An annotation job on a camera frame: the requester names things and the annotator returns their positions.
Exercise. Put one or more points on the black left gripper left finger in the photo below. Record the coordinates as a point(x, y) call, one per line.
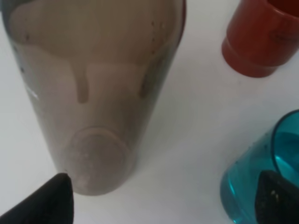
point(52, 203)

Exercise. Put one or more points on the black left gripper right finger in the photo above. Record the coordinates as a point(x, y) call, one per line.
point(277, 200)

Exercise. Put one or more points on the teal translucent plastic cup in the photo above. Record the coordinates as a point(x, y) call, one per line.
point(278, 151)

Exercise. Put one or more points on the smoky translucent plastic bottle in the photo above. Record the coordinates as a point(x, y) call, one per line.
point(93, 70)

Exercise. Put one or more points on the red plastic cup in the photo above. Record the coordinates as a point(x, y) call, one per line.
point(261, 36)

